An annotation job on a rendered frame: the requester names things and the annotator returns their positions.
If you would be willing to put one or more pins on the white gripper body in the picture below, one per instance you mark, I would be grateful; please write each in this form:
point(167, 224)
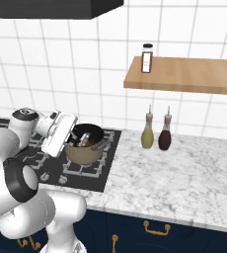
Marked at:
point(59, 133)

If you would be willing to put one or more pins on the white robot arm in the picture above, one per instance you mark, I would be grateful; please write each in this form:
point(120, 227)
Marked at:
point(7, 171)

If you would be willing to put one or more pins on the grey spatula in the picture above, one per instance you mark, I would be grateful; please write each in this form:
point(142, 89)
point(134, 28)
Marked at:
point(84, 139)

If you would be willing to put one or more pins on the tan cooking pot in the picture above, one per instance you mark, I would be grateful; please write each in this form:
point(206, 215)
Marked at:
point(84, 155)

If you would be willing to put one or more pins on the grey hob knob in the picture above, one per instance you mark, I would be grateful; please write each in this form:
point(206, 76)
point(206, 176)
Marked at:
point(44, 177)
point(63, 179)

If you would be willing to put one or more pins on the black gas hob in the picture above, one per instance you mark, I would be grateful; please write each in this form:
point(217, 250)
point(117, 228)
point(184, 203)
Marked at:
point(86, 176)

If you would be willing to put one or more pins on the yellow oil bottle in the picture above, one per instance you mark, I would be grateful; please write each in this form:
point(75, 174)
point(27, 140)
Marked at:
point(147, 137)

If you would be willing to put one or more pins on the dark vinegar bottle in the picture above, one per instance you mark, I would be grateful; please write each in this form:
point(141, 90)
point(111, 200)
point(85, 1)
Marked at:
point(165, 140)

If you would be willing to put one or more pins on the navy cupboard door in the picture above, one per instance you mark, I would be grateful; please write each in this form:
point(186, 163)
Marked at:
point(97, 234)

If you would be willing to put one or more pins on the spice jar with black lid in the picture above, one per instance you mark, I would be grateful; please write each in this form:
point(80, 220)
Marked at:
point(147, 61)

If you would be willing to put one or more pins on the black range hood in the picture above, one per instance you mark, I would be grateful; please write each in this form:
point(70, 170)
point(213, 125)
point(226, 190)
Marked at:
point(53, 7)

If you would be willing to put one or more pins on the navy drawer front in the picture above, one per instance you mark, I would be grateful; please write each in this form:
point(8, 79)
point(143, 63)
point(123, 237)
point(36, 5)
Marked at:
point(191, 238)

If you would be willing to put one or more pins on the wooden wall shelf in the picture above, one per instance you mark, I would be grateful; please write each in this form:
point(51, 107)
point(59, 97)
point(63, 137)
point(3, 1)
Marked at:
point(188, 74)

